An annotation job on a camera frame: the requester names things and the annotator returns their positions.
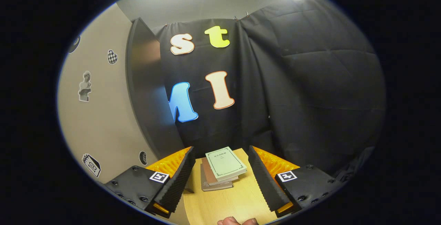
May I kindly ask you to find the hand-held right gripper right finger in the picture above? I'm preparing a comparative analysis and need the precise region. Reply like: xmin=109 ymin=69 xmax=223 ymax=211
xmin=248 ymin=145 xmax=345 ymax=218

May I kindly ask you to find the brown book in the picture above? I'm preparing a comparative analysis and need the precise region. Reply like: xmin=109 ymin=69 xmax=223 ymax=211
xmin=201 ymin=163 xmax=233 ymax=192
xmin=201 ymin=157 xmax=239 ymax=186

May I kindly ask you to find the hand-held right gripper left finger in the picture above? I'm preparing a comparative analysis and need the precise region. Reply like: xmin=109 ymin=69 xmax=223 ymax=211
xmin=103 ymin=146 xmax=196 ymax=218

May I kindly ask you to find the black backdrop cloth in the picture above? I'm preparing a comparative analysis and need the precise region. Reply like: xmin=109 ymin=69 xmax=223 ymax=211
xmin=152 ymin=0 xmax=386 ymax=181

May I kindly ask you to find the green book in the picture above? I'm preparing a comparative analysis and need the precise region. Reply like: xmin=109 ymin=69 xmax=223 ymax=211
xmin=205 ymin=146 xmax=247 ymax=181

